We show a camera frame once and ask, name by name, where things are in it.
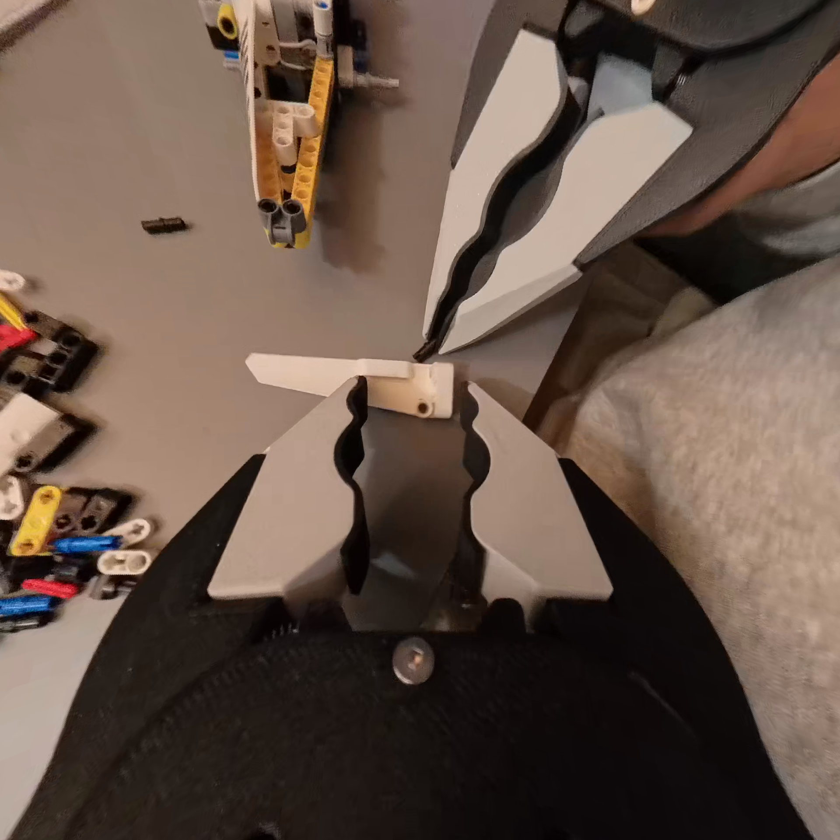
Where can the black lego pin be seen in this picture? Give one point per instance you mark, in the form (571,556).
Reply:
(423,352)
(164,225)

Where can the white lego wing panel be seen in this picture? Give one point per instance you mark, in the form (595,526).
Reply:
(302,374)

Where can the person's right forearm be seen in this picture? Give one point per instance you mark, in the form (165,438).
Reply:
(787,164)

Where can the yellow white lego helicopter model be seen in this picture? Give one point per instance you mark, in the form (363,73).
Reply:
(315,131)

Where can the person's grey clothing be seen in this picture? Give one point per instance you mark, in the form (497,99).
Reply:
(722,492)

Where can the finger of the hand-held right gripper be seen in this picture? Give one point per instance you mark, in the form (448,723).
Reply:
(499,131)
(590,210)

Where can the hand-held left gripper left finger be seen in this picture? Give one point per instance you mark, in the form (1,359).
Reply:
(289,518)

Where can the lego instruction booklet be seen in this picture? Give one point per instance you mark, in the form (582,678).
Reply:
(19,13)

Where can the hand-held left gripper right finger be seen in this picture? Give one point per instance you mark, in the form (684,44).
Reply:
(531,518)

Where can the pile of loose lego pieces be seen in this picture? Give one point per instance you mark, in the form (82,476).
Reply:
(52,354)

